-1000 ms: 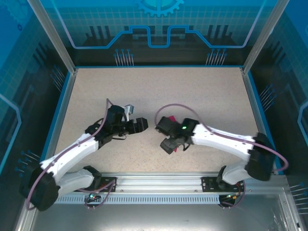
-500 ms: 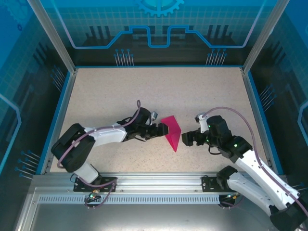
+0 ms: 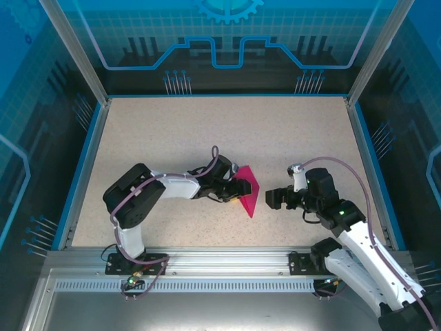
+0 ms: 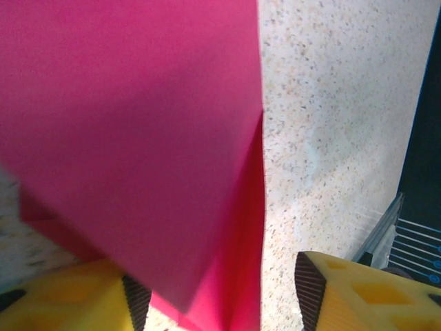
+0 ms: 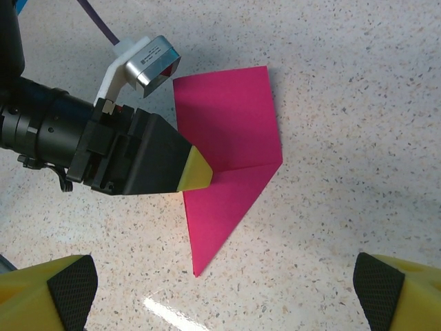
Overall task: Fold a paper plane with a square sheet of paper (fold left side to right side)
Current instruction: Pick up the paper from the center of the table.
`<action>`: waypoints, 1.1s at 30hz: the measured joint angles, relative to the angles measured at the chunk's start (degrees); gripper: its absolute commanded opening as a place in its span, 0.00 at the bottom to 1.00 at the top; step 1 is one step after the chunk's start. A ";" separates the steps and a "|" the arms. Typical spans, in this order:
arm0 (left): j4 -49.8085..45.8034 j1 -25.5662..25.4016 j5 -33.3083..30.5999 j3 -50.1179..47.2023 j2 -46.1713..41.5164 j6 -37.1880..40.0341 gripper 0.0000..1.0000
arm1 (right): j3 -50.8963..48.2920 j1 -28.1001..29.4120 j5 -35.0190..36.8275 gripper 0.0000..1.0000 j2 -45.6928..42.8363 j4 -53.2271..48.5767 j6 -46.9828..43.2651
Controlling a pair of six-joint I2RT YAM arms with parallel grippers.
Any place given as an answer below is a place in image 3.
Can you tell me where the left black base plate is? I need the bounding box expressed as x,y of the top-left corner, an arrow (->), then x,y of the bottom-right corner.
105,252 -> 169,276

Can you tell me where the metal tray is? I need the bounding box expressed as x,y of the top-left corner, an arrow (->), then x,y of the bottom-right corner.
20,268 -> 431,331

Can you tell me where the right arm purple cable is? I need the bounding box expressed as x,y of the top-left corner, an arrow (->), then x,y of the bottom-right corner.
298,157 -> 438,331

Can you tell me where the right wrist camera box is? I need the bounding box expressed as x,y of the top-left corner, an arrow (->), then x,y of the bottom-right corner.
285,164 -> 307,193

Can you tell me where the aluminium side rail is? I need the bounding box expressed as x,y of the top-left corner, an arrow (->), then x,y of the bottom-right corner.
343,97 -> 396,250
57,98 -> 113,251

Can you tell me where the pink paper sheet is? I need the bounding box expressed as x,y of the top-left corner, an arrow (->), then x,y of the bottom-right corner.
233,165 -> 262,219

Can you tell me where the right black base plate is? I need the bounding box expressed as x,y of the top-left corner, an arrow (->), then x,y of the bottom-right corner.
288,250 -> 328,276

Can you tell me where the slotted cable duct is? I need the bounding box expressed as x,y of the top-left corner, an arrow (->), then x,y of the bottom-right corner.
54,279 -> 327,294

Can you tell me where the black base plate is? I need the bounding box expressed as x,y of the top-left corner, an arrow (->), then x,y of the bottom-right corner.
105,252 -> 169,276
288,250 -> 328,276

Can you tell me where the aluminium frame post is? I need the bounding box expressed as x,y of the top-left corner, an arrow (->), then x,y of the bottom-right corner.
346,0 -> 411,106
38,0 -> 112,108

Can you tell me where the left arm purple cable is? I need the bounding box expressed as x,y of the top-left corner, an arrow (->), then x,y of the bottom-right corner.
110,145 -> 220,301

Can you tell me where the aluminium mounting rail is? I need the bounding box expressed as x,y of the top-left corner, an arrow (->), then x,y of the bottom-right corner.
44,246 -> 414,276

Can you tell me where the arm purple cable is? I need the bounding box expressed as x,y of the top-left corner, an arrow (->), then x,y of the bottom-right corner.
110,145 -> 220,301
298,157 -> 438,331

